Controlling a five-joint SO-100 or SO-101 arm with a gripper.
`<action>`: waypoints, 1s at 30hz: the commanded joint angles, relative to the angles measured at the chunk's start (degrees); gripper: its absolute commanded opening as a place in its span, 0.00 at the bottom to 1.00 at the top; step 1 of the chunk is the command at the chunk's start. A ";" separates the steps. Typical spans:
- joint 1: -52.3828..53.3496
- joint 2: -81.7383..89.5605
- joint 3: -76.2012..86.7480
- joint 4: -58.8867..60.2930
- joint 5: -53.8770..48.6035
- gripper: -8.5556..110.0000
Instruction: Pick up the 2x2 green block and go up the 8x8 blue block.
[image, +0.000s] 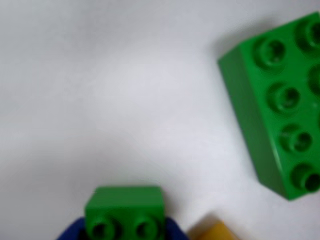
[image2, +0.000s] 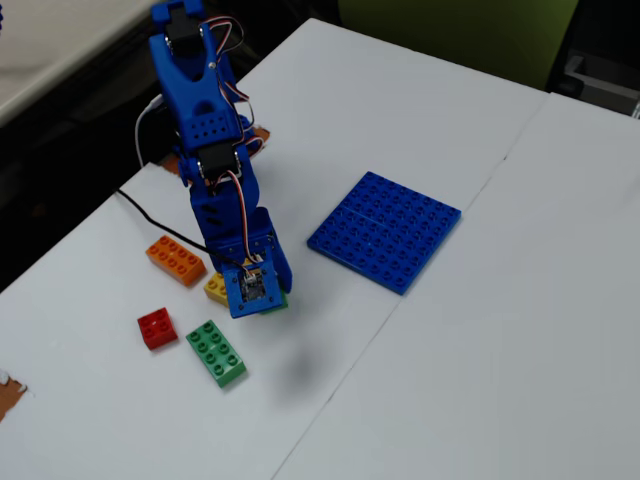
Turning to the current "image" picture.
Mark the yellow 2x4 toy block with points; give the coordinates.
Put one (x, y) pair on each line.
(215, 231)

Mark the green 2x2 toy block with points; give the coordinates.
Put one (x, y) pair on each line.
(125, 202)

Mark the green 2x4 toy block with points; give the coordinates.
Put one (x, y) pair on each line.
(262, 112)

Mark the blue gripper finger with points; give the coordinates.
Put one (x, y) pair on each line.
(173, 231)
(72, 231)

